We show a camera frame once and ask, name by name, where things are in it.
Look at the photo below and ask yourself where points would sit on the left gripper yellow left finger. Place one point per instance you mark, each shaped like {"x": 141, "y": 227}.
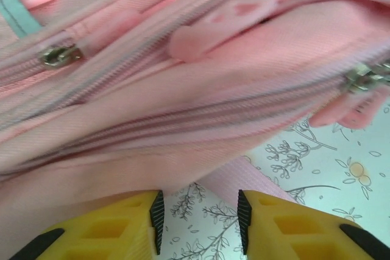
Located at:
{"x": 115, "y": 232}

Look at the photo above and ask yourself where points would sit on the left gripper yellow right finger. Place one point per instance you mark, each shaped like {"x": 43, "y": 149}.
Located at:
{"x": 289, "y": 235}

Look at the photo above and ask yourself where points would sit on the floral tablecloth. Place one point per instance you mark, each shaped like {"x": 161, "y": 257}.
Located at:
{"x": 320, "y": 181}

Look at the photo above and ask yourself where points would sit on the pink backpack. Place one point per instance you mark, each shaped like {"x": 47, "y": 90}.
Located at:
{"x": 182, "y": 95}

